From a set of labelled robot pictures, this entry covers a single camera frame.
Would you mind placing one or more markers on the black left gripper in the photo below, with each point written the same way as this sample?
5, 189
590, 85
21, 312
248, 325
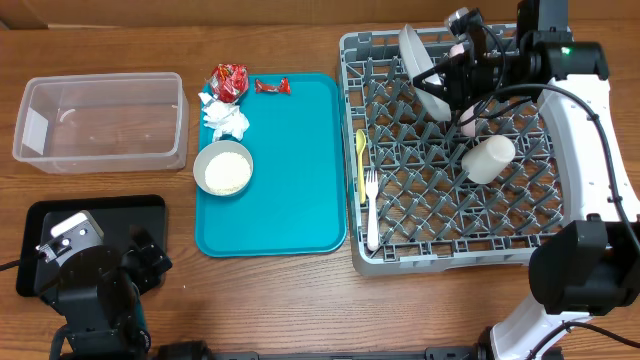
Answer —
145, 273

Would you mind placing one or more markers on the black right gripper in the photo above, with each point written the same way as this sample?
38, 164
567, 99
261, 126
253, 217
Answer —
460, 90

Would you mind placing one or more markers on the pink round plate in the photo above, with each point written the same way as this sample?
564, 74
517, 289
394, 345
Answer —
469, 127

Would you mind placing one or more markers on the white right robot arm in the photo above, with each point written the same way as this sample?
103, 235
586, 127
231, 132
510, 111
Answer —
591, 266

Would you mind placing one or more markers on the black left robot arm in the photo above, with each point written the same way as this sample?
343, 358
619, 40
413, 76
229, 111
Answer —
101, 331

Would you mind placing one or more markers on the grey dishwasher rack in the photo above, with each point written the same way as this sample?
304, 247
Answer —
431, 217

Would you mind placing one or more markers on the black tray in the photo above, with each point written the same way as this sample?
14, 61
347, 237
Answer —
72, 249

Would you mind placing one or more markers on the white plastic cup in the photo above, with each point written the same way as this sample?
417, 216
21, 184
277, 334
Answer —
484, 162

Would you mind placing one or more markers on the yellow plastic spoon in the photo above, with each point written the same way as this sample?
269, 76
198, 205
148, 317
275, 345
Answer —
360, 142

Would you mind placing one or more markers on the white plastic fork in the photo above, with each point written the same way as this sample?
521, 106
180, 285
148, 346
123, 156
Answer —
371, 190

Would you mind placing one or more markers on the grey bowl of rice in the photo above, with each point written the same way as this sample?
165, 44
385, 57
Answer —
223, 168

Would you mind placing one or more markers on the clear plastic bin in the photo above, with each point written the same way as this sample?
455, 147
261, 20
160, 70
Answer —
115, 122

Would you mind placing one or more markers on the small red sauce packet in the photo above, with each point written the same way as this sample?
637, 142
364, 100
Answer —
283, 87

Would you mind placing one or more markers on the teal plastic tray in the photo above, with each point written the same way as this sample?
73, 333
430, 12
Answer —
295, 202

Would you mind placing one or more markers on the white crumpled napkin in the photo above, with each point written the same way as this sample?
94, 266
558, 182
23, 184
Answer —
226, 119

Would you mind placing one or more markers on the red crumpled snack wrapper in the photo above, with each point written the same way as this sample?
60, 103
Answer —
229, 82

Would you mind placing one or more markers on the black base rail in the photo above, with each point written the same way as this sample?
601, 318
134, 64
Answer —
198, 350

